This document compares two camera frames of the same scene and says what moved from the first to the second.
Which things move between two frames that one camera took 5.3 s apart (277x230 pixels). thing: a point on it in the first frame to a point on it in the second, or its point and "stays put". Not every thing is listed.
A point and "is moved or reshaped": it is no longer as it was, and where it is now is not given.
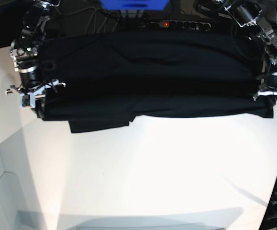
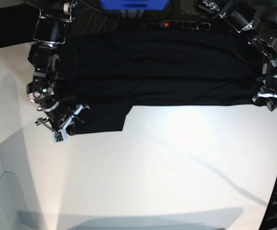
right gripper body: (274, 83) stays put
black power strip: (197, 26) stays put
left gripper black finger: (40, 107) to (72, 129)
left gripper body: (32, 86) to (55, 119)
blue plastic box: (134, 5) stays put
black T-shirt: (105, 79) is moved or reshaped
